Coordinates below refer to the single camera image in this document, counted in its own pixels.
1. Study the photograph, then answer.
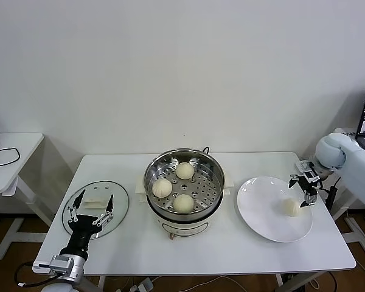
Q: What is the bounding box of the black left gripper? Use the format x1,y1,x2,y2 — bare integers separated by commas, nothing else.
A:
59,189,115,259

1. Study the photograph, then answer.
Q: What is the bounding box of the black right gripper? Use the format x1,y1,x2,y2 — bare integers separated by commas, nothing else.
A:
288,170,322,209

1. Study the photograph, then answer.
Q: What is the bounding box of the white steamed baozi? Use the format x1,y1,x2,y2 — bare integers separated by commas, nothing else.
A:
173,193,195,214
151,178,173,198
175,162,195,180
280,197,302,217

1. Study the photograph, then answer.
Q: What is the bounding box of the round glass lid white handle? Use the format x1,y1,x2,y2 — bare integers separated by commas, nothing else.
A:
62,179,130,240

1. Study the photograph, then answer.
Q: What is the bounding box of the perforated steel steamer basket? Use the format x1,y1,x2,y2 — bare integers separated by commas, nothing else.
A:
144,148,226,220

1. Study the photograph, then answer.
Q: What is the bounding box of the black hanging power adapter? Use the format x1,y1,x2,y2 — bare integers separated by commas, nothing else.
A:
324,185,338,211

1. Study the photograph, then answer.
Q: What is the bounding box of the round white plate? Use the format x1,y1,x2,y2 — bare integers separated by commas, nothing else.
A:
236,176,314,243

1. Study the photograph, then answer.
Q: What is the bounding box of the white side desk with label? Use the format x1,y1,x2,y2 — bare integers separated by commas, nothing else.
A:
333,127,365,259

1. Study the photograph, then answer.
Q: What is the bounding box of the white electric cooker pot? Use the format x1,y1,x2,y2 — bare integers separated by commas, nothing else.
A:
134,170,235,242

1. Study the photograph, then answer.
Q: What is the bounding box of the white floor power strip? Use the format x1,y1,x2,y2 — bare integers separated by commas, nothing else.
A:
130,278,155,292

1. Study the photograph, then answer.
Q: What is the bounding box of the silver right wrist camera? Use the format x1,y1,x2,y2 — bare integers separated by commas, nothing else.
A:
294,160,313,175

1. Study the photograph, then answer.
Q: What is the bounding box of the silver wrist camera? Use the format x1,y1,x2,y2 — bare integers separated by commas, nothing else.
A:
294,160,313,175
48,255,74,274

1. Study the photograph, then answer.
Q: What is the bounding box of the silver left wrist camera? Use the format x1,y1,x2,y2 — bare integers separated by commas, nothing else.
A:
48,255,74,274

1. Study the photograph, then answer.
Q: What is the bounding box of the black cable white plug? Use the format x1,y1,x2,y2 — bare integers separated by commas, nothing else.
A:
16,262,63,287

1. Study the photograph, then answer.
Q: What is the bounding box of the black looped cable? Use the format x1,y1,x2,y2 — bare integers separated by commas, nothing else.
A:
0,147,21,167

